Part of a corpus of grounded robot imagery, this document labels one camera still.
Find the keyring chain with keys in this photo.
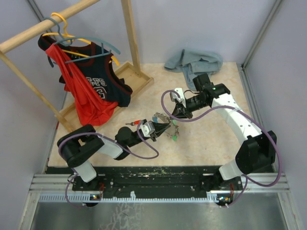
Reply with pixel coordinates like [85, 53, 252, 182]
[151, 111, 181, 142]

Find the key with red tag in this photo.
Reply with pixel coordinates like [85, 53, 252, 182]
[125, 120, 144, 126]

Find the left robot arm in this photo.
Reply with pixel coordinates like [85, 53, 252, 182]
[57, 119, 171, 190]

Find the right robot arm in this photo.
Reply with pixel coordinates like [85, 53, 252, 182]
[170, 74, 277, 190]

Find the light blue denim cloth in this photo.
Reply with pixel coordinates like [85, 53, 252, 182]
[164, 48, 223, 91]

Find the wooden clothes rack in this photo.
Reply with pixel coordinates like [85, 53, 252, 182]
[0, 0, 154, 131]

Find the red shirt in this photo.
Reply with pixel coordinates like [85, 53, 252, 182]
[46, 45, 118, 126]

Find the navy basketball jersey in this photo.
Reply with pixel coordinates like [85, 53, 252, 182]
[37, 33, 133, 108]

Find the yellow clothes hanger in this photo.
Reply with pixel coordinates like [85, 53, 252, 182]
[42, 12, 120, 67]

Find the teal clothes hanger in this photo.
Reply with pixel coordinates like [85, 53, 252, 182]
[42, 16, 121, 68]

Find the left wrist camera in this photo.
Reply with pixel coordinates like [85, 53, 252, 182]
[140, 121, 155, 138]

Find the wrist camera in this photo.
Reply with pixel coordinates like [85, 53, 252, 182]
[140, 121, 155, 138]
[170, 88, 186, 107]

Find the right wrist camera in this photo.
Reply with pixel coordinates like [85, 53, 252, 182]
[170, 88, 186, 107]

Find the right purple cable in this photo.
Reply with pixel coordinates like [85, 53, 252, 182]
[161, 90, 283, 208]

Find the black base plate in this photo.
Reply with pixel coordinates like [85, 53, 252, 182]
[45, 165, 243, 199]

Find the white cable duct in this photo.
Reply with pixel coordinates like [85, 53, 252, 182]
[38, 193, 233, 203]

